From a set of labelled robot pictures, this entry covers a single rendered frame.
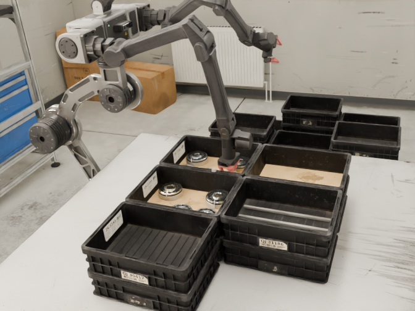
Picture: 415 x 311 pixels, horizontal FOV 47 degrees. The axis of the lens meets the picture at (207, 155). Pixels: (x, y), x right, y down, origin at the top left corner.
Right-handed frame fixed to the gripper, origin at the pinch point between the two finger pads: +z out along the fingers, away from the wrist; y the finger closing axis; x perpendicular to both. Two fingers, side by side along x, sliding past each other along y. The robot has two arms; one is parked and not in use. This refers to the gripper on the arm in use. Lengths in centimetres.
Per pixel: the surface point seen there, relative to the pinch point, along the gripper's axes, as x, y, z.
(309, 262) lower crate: -46, -34, 6
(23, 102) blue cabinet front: 209, 77, 28
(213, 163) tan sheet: 14.2, 13.4, 4.5
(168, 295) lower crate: -8, -68, 7
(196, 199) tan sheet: 7.8, -16.8, 4.5
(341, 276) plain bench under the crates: -56, -26, 15
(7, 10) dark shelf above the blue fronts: 212, 85, -39
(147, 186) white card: 26.8, -24.3, -1.2
